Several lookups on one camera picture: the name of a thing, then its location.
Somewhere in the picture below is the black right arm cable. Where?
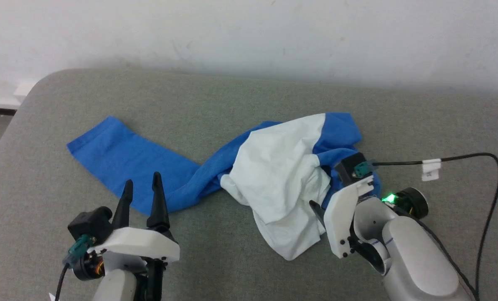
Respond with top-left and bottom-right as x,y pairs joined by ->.
372,153 -> 498,301

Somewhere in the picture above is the white wall baseboard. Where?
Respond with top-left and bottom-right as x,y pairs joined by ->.
0,82 -> 36,110

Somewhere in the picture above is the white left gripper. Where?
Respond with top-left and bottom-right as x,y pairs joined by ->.
88,172 -> 180,301

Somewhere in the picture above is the white cable label tag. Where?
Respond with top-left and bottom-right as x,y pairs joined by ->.
422,158 -> 442,181

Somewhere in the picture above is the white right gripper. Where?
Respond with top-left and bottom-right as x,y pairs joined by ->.
309,176 -> 375,258

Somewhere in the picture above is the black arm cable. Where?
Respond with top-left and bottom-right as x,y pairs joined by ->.
54,261 -> 72,301
372,153 -> 498,301

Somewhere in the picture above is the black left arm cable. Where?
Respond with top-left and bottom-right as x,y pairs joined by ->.
54,261 -> 72,301

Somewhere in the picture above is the blue and white garment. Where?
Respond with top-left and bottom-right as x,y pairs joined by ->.
66,112 -> 381,261

